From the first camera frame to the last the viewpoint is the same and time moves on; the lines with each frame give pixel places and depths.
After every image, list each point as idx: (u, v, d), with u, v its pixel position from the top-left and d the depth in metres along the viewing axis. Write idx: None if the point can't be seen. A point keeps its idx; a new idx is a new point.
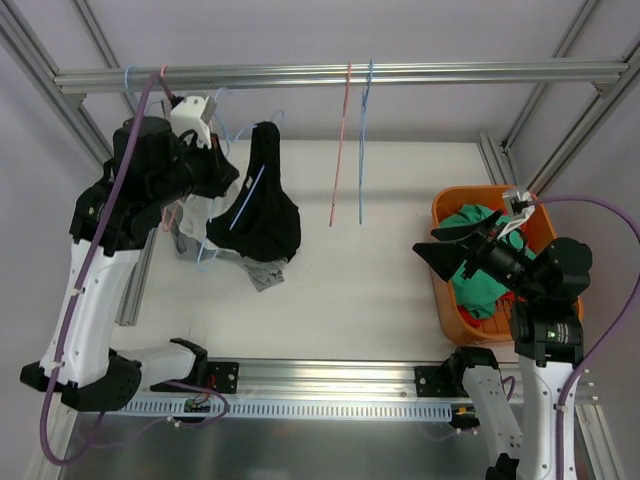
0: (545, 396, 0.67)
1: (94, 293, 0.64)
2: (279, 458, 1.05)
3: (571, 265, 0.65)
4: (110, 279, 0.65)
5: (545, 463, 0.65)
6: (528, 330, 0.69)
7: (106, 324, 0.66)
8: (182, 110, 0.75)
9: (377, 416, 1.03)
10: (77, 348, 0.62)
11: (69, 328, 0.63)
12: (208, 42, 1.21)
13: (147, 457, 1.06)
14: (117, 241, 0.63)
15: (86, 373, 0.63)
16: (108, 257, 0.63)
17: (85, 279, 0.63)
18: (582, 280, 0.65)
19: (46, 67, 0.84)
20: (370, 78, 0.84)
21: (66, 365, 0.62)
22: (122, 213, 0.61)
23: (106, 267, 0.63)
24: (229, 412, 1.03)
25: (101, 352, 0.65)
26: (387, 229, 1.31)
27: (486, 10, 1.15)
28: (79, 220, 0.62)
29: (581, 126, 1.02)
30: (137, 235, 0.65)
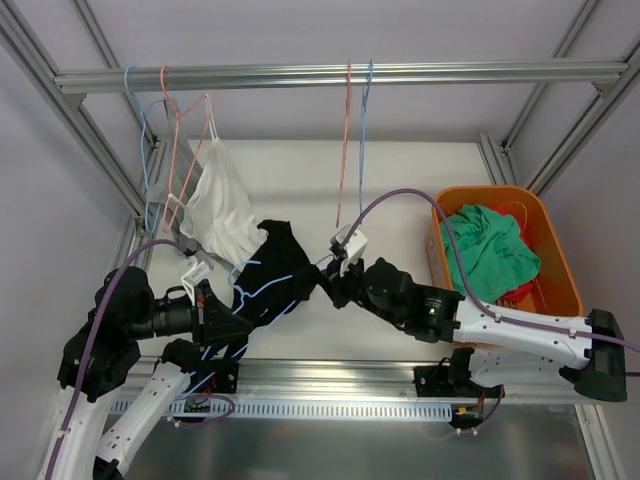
0: (488, 328, 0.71)
1: (79, 432, 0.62)
2: (279, 458, 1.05)
3: (387, 277, 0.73)
4: (94, 419, 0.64)
5: (554, 339, 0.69)
6: (432, 330, 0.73)
7: (90, 462, 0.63)
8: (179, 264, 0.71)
9: (377, 416, 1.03)
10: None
11: (55, 466, 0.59)
12: (208, 42, 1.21)
13: (147, 457, 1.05)
14: (99, 387, 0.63)
15: None
16: (90, 403, 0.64)
17: (71, 420, 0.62)
18: (404, 276, 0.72)
19: (46, 67, 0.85)
20: (370, 78, 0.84)
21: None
22: (104, 365, 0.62)
23: (90, 409, 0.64)
24: (235, 411, 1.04)
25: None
26: (386, 229, 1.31)
27: (487, 10, 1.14)
28: (64, 368, 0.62)
29: (581, 125, 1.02)
30: (117, 377, 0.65)
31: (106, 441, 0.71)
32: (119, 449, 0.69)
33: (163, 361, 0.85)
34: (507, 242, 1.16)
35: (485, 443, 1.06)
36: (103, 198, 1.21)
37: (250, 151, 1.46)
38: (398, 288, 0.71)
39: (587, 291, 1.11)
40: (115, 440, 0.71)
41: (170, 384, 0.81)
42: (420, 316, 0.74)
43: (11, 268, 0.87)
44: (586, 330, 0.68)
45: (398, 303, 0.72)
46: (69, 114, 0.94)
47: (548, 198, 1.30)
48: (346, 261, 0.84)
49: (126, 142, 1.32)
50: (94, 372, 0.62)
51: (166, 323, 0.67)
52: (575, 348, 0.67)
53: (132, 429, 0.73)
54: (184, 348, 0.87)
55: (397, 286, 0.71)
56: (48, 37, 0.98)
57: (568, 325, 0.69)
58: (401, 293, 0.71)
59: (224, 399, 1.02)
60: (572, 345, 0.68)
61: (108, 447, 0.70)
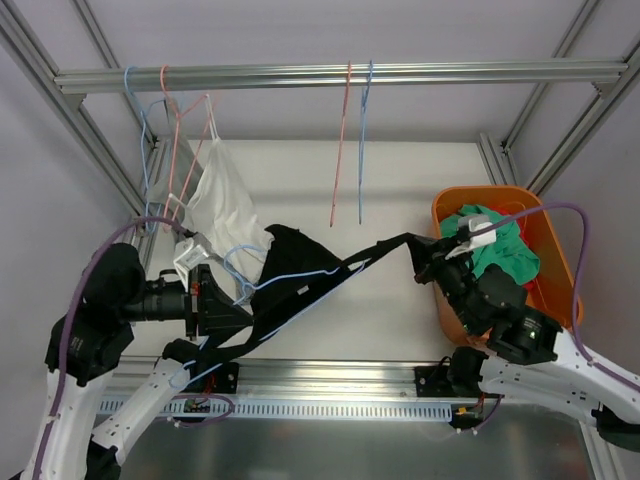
0: (580, 368, 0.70)
1: (70, 417, 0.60)
2: (279, 458, 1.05)
3: (505, 287, 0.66)
4: (85, 405, 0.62)
5: (633, 397, 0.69)
6: (521, 350, 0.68)
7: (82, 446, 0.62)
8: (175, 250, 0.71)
9: (377, 416, 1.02)
10: (53, 468, 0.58)
11: (44, 452, 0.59)
12: (208, 42, 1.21)
13: (147, 456, 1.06)
14: (89, 371, 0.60)
15: None
16: (80, 388, 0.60)
17: (61, 405, 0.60)
18: (521, 291, 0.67)
19: (46, 68, 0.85)
20: (370, 78, 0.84)
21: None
22: (93, 348, 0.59)
23: (79, 395, 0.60)
24: (233, 411, 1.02)
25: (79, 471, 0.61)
26: (386, 229, 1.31)
27: (487, 10, 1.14)
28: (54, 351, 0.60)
29: (581, 125, 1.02)
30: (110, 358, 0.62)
31: (106, 427, 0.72)
32: (119, 437, 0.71)
33: (164, 358, 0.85)
34: (507, 242, 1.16)
35: (484, 443, 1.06)
36: (102, 198, 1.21)
37: (251, 151, 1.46)
38: (515, 304, 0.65)
39: (588, 291, 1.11)
40: (115, 427, 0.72)
41: (171, 380, 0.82)
42: (514, 334, 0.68)
43: (11, 268, 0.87)
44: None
45: (502, 319, 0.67)
46: (69, 114, 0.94)
47: (549, 199, 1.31)
48: (462, 247, 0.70)
49: (126, 142, 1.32)
50: (83, 354, 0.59)
51: (158, 308, 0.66)
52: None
53: (132, 420, 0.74)
54: (183, 346, 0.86)
55: (516, 303, 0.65)
56: (48, 37, 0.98)
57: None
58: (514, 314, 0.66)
59: (223, 399, 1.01)
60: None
61: (107, 434, 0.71)
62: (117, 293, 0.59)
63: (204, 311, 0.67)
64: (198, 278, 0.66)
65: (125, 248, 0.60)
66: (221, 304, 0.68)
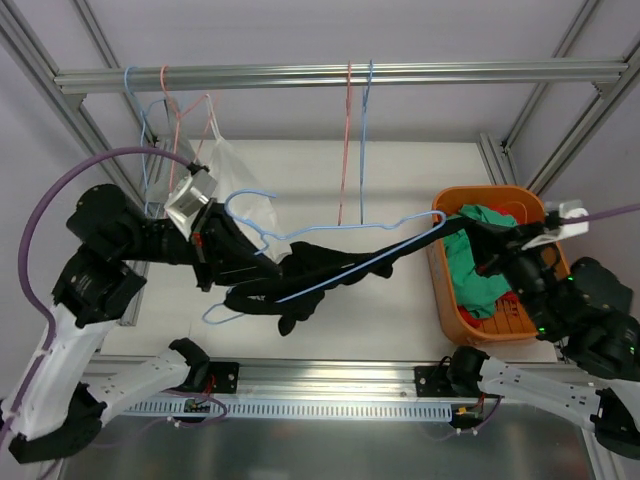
0: None
1: (62, 355, 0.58)
2: (279, 458, 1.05)
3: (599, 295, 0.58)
4: (79, 346, 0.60)
5: None
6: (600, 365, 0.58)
7: (67, 389, 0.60)
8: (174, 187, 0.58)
9: (377, 415, 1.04)
10: (30, 407, 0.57)
11: (28, 387, 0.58)
12: (208, 42, 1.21)
13: (147, 456, 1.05)
14: (89, 315, 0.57)
15: (35, 433, 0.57)
16: (77, 329, 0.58)
17: (55, 341, 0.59)
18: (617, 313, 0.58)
19: (46, 67, 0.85)
20: (370, 78, 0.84)
21: (20, 418, 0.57)
22: (98, 291, 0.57)
23: (74, 336, 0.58)
24: (229, 412, 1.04)
25: (59, 414, 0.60)
26: (386, 229, 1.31)
27: (487, 10, 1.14)
28: (61, 285, 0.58)
29: (581, 125, 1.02)
30: (113, 307, 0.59)
31: (102, 384, 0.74)
32: (111, 397, 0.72)
33: (172, 348, 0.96)
34: None
35: (485, 443, 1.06)
36: None
37: (252, 151, 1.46)
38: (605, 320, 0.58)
39: None
40: (110, 388, 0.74)
41: (172, 367, 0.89)
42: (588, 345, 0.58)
43: (11, 268, 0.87)
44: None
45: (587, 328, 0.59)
46: (69, 114, 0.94)
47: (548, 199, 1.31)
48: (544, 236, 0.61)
49: (126, 142, 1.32)
50: (87, 297, 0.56)
51: (165, 248, 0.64)
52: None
53: (127, 388, 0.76)
54: (192, 349, 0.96)
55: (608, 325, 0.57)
56: (48, 37, 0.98)
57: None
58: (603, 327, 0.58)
59: (216, 402, 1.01)
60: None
61: (102, 391, 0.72)
62: (113, 240, 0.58)
63: (214, 257, 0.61)
64: (201, 227, 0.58)
65: (111, 187, 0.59)
66: (228, 254, 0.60)
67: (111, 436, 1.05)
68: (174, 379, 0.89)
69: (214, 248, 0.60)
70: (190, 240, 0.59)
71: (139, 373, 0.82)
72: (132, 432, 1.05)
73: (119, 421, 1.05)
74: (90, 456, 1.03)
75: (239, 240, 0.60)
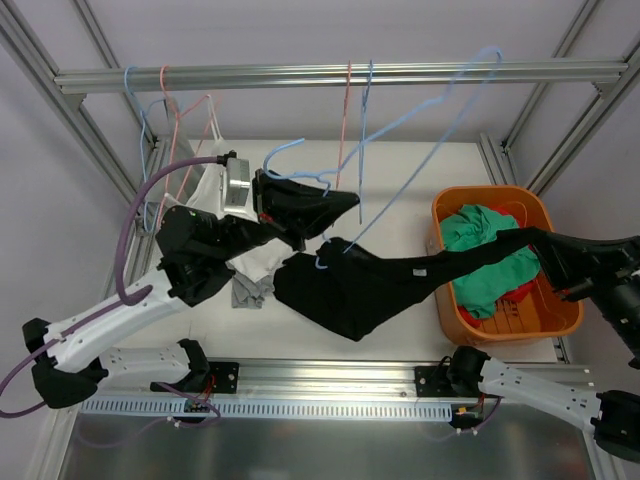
0: None
1: (135, 310, 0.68)
2: (279, 458, 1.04)
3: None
4: (149, 312, 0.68)
5: None
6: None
7: (111, 342, 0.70)
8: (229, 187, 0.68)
9: (377, 416, 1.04)
10: (80, 338, 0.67)
11: (90, 322, 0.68)
12: (208, 42, 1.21)
13: (146, 456, 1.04)
14: (182, 292, 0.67)
15: (65, 363, 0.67)
16: (167, 296, 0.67)
17: (138, 296, 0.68)
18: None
19: (46, 67, 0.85)
20: (370, 78, 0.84)
21: (64, 343, 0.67)
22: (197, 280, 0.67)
23: (158, 300, 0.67)
24: (225, 412, 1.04)
25: (89, 357, 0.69)
26: (387, 230, 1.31)
27: (487, 10, 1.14)
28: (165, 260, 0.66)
29: (581, 125, 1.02)
30: (201, 288, 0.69)
31: (111, 353, 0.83)
32: (115, 367, 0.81)
33: (180, 346, 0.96)
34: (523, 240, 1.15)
35: (486, 443, 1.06)
36: (103, 198, 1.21)
37: (252, 151, 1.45)
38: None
39: None
40: (117, 358, 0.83)
41: (175, 363, 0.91)
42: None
43: (11, 268, 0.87)
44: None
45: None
46: (69, 114, 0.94)
47: (549, 199, 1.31)
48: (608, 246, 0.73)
49: (126, 142, 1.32)
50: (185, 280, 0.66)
51: (246, 240, 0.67)
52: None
53: (131, 364, 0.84)
54: (196, 349, 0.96)
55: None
56: (48, 37, 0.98)
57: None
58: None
59: (213, 406, 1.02)
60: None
61: (108, 360, 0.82)
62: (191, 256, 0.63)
63: (291, 221, 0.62)
64: (263, 208, 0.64)
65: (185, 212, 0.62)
66: (298, 210, 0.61)
67: (111, 436, 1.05)
68: (174, 373, 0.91)
69: (286, 213, 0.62)
70: (259, 219, 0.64)
71: (143, 355, 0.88)
72: (132, 432, 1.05)
73: (119, 421, 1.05)
74: (89, 457, 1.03)
75: (301, 194, 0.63)
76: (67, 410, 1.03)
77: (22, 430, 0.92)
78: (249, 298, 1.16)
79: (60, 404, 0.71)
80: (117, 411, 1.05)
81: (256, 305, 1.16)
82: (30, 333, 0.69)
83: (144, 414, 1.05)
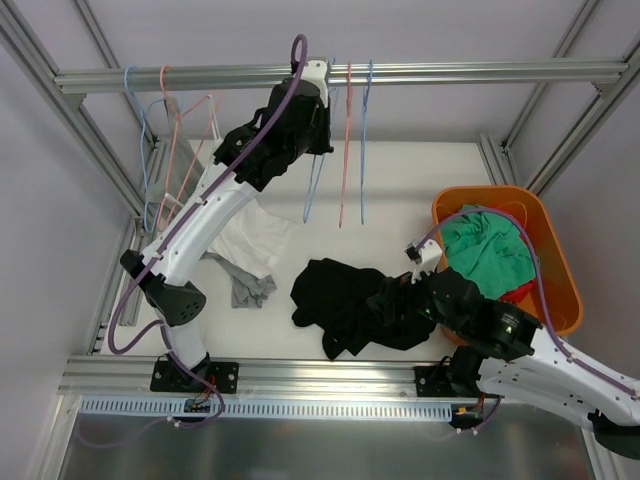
0: (559, 364, 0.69)
1: (211, 208, 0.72)
2: (279, 458, 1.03)
3: (454, 283, 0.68)
4: (229, 202, 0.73)
5: (617, 395, 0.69)
6: (499, 345, 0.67)
7: (202, 245, 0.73)
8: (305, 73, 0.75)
9: (377, 416, 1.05)
10: (177, 249, 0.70)
11: (179, 231, 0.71)
12: (208, 43, 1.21)
13: (144, 456, 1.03)
14: (249, 173, 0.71)
15: (174, 273, 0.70)
16: (236, 185, 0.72)
17: (211, 194, 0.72)
18: (471, 284, 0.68)
19: (46, 67, 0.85)
20: (370, 78, 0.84)
21: (162, 258, 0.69)
22: (262, 156, 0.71)
23: (231, 190, 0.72)
24: (226, 412, 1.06)
25: (190, 264, 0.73)
26: (385, 230, 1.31)
27: (486, 10, 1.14)
28: (226, 146, 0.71)
29: (581, 125, 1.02)
30: (264, 177, 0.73)
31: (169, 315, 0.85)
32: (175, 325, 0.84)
33: None
34: (508, 243, 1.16)
35: (487, 443, 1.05)
36: (103, 197, 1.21)
37: None
38: (463, 294, 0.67)
39: (588, 291, 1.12)
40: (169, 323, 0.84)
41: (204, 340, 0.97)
42: (528, 333, 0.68)
43: (11, 270, 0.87)
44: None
45: (463, 313, 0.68)
46: (69, 114, 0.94)
47: (549, 199, 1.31)
48: (420, 267, 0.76)
49: (126, 143, 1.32)
50: (255, 155, 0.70)
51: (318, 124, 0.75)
52: (635, 410, 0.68)
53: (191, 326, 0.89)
54: None
55: (463, 293, 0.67)
56: (48, 37, 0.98)
57: (632, 386, 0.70)
58: (467, 302, 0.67)
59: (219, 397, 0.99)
60: (633, 406, 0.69)
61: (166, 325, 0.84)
62: (307, 117, 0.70)
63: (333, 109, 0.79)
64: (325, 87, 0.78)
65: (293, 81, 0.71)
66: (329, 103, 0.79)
67: (110, 436, 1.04)
68: (194, 353, 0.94)
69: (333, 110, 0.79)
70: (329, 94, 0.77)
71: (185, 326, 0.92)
72: (131, 432, 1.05)
73: (118, 421, 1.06)
74: (88, 457, 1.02)
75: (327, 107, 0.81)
76: (67, 410, 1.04)
77: (21, 431, 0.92)
78: (249, 298, 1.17)
79: (182, 322, 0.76)
80: (118, 410, 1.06)
81: (256, 305, 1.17)
82: (128, 265, 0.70)
83: (145, 415, 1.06)
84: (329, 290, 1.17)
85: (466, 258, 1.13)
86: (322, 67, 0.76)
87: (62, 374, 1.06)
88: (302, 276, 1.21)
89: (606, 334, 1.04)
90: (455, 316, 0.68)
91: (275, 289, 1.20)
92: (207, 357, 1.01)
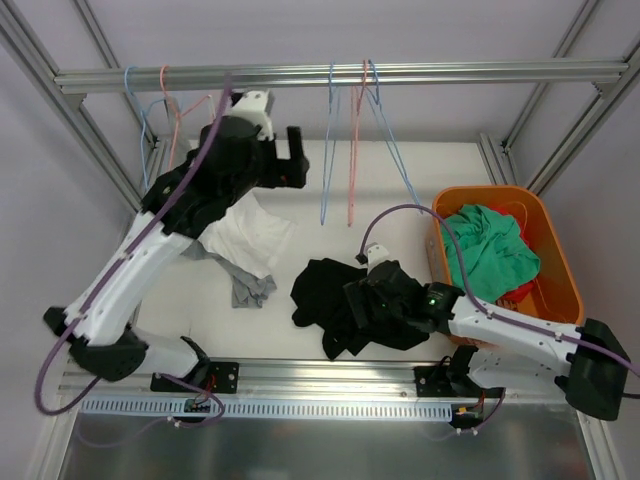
0: (479, 322, 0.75)
1: (138, 261, 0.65)
2: (278, 458, 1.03)
3: (382, 271, 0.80)
4: (158, 255, 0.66)
5: (540, 341, 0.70)
6: (431, 318, 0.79)
7: (131, 301, 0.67)
8: (243, 105, 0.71)
9: (377, 416, 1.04)
10: (100, 309, 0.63)
11: (104, 288, 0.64)
12: (208, 43, 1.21)
13: (145, 456, 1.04)
14: (177, 223, 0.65)
15: (98, 334, 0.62)
16: (164, 236, 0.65)
17: (136, 248, 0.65)
18: (395, 269, 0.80)
19: (46, 67, 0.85)
20: (377, 78, 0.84)
21: (85, 319, 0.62)
22: (189, 204, 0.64)
23: (159, 242, 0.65)
24: (226, 412, 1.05)
25: (119, 324, 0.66)
26: (385, 230, 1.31)
27: (487, 10, 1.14)
28: (153, 194, 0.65)
29: (581, 125, 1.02)
30: (196, 224, 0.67)
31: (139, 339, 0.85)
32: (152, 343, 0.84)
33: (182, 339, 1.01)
34: (507, 242, 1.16)
35: (486, 443, 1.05)
36: (102, 197, 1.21)
37: None
38: (389, 278, 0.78)
39: (587, 291, 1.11)
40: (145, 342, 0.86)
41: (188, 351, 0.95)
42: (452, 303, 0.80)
43: (11, 270, 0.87)
44: (574, 335, 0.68)
45: (396, 296, 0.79)
46: (69, 113, 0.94)
47: (548, 200, 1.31)
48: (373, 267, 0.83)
49: (126, 143, 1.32)
50: (181, 204, 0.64)
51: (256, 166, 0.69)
52: (558, 350, 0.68)
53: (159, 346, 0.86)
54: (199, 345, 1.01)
55: (389, 276, 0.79)
56: (47, 36, 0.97)
57: (557, 328, 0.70)
58: (394, 284, 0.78)
59: (216, 401, 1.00)
60: (556, 348, 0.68)
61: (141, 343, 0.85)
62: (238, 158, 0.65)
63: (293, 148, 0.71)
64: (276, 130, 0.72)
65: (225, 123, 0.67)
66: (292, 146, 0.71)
67: (110, 436, 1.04)
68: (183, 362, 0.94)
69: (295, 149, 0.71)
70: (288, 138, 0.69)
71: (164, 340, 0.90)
72: (132, 432, 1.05)
73: (119, 420, 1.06)
74: (88, 457, 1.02)
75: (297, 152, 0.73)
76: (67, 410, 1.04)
77: (20, 431, 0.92)
78: (249, 298, 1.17)
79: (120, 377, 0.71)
80: (119, 410, 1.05)
81: (256, 305, 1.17)
82: (51, 323, 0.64)
83: (144, 414, 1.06)
84: (329, 290, 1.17)
85: (466, 259, 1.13)
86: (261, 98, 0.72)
87: (62, 374, 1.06)
88: (302, 275, 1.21)
89: None
90: (391, 300, 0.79)
91: (275, 289, 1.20)
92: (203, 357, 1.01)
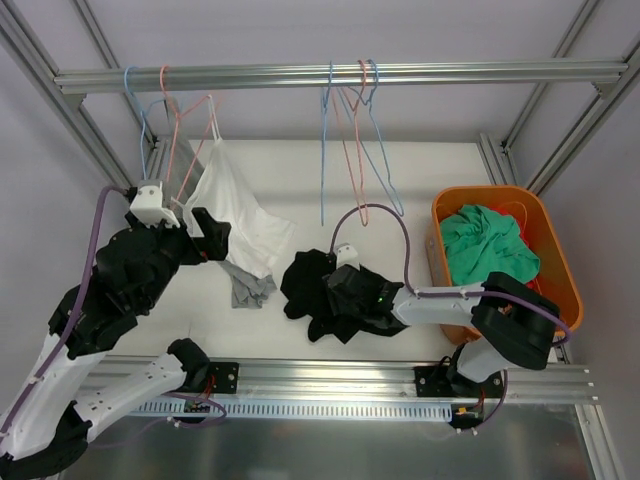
0: (412, 303, 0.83)
1: (51, 382, 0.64)
2: (279, 458, 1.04)
3: (341, 274, 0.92)
4: (71, 373, 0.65)
5: (453, 302, 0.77)
6: (384, 314, 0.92)
7: (56, 411, 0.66)
8: (139, 205, 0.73)
9: (377, 416, 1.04)
10: (20, 429, 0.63)
11: (20, 410, 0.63)
12: (208, 43, 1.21)
13: (146, 457, 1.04)
14: (82, 346, 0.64)
15: (22, 452, 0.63)
16: (70, 360, 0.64)
17: (47, 370, 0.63)
18: (352, 273, 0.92)
19: (46, 67, 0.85)
20: (377, 78, 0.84)
21: (7, 438, 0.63)
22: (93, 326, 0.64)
23: (66, 366, 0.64)
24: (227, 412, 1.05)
25: (46, 432, 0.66)
26: (385, 230, 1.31)
27: (487, 10, 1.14)
28: (57, 316, 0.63)
29: (581, 125, 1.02)
30: (104, 341, 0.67)
31: (89, 400, 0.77)
32: (97, 414, 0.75)
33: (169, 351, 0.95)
34: (507, 243, 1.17)
35: (486, 443, 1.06)
36: None
37: (253, 151, 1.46)
38: (345, 281, 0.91)
39: (587, 291, 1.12)
40: (97, 402, 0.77)
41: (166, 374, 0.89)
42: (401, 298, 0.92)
43: (11, 270, 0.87)
44: (476, 289, 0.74)
45: (353, 296, 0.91)
46: (69, 113, 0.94)
47: (548, 200, 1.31)
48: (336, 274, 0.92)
49: (126, 143, 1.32)
50: (83, 327, 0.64)
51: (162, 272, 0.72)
52: (466, 306, 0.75)
53: (116, 402, 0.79)
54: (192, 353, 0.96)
55: (346, 280, 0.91)
56: (48, 38, 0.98)
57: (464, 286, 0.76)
58: (351, 286, 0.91)
59: (214, 404, 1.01)
60: (465, 305, 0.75)
61: (89, 408, 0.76)
62: (141, 274, 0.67)
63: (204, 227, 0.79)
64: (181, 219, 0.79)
65: (125, 236, 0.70)
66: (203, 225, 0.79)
67: (110, 436, 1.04)
68: (170, 380, 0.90)
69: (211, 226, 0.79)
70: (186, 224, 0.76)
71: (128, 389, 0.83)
72: (132, 433, 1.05)
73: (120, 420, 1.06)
74: (90, 456, 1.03)
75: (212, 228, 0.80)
76: None
77: None
78: (249, 298, 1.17)
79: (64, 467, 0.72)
80: None
81: (256, 305, 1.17)
82: None
83: (144, 414, 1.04)
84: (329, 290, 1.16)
85: (465, 261, 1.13)
86: (156, 192, 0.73)
87: None
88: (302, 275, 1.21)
89: (604, 334, 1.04)
90: (349, 300, 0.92)
91: (275, 289, 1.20)
92: (204, 361, 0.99)
